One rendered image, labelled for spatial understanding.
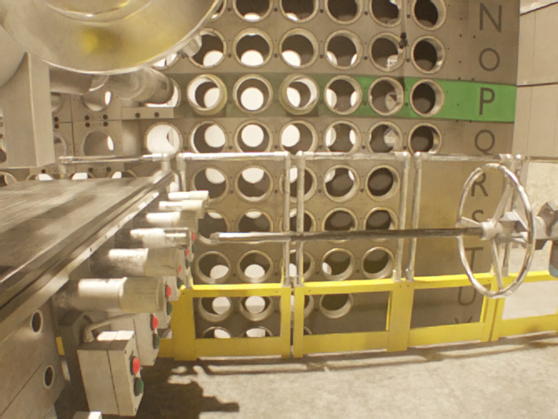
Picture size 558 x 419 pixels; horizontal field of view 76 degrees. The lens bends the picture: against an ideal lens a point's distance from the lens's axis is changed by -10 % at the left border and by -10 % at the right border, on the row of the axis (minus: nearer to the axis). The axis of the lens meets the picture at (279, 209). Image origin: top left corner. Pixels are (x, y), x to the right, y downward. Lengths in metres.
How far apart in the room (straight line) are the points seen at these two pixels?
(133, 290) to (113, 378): 0.18
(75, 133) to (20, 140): 1.49
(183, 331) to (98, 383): 1.22
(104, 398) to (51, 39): 0.63
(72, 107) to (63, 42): 1.74
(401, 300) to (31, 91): 1.77
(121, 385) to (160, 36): 0.61
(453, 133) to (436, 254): 0.86
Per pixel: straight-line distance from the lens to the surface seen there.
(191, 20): 0.61
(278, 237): 1.03
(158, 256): 0.87
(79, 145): 2.36
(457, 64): 2.92
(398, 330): 2.14
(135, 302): 0.72
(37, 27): 0.68
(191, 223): 1.19
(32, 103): 0.89
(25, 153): 0.90
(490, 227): 1.22
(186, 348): 2.07
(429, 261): 3.02
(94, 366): 0.81
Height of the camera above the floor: 1.16
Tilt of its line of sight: 13 degrees down
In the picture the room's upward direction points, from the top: straight up
